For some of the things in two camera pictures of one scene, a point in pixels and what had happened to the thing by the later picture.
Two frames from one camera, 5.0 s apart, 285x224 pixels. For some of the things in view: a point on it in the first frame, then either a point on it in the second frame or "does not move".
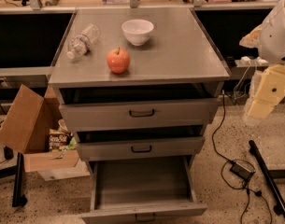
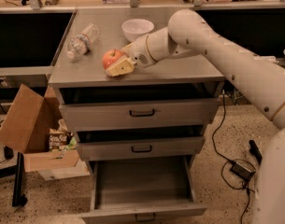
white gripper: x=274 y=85 -> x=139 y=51
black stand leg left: x=20 y=199 does not move
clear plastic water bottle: x=80 y=44 does not move
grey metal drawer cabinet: x=139 y=87 does not move
